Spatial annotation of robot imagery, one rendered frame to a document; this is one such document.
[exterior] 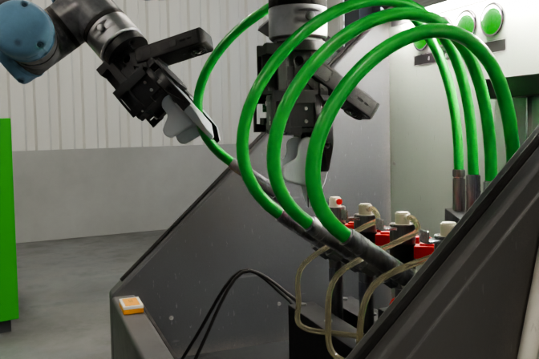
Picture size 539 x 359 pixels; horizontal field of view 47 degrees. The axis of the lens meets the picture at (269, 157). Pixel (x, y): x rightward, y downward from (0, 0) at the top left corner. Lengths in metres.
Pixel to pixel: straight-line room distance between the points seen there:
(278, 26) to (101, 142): 6.61
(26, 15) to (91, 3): 0.16
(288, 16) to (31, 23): 0.33
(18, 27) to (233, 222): 0.49
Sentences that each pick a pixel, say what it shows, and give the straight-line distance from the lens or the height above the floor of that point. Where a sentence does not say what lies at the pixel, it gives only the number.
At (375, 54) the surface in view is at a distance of 0.57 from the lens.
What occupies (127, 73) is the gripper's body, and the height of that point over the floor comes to 1.31.
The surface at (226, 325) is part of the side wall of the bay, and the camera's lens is 1.14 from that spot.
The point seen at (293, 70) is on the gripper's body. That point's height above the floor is 1.30.
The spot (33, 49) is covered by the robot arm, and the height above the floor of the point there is 1.33.
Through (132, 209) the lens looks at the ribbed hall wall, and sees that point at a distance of 7.42.
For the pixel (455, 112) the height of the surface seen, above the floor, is 1.24.
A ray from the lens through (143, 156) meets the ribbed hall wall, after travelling 7.40.
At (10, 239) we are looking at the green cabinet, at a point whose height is 0.57.
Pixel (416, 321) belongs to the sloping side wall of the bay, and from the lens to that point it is 0.49.
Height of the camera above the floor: 1.23
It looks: 3 degrees down
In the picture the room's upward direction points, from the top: 1 degrees counter-clockwise
